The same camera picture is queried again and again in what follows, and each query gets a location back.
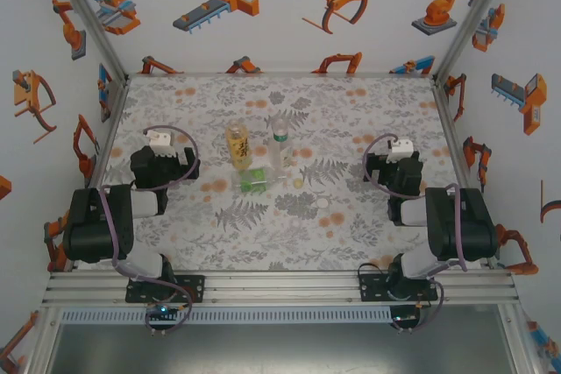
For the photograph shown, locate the aluminium corner post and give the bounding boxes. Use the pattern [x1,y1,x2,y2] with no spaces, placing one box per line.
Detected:
[43,0,131,86]
[431,0,522,86]

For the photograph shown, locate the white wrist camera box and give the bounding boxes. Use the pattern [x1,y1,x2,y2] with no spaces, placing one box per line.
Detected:
[146,127,173,157]
[389,138,415,160]

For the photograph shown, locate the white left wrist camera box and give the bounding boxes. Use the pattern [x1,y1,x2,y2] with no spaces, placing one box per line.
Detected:
[146,127,173,157]

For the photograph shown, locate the yellow tea bottle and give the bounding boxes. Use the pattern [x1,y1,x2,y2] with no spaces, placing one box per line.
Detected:
[225,122,254,172]

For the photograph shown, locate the grey slotted cable duct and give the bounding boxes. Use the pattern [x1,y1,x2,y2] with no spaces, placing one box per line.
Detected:
[59,307,394,326]

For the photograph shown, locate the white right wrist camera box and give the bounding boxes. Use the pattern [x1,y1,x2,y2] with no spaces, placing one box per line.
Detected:
[389,138,415,160]

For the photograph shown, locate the small clear bottle green label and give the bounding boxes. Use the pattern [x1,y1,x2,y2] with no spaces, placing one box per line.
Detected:
[238,166,290,194]

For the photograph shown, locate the aluminium side frame rail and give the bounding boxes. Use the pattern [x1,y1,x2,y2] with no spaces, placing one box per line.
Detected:
[82,77,131,194]
[430,75,474,191]

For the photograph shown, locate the tall clear bottle green label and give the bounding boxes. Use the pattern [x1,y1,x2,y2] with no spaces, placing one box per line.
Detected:
[267,122,295,173]

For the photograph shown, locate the aluminium front frame rail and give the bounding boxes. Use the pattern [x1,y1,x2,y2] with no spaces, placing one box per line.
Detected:
[41,269,521,308]

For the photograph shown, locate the grey metal base panel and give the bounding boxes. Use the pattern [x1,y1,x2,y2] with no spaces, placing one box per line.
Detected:
[46,319,518,374]

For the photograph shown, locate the floral printed table mat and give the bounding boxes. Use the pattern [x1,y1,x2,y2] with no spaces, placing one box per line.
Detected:
[89,72,486,273]

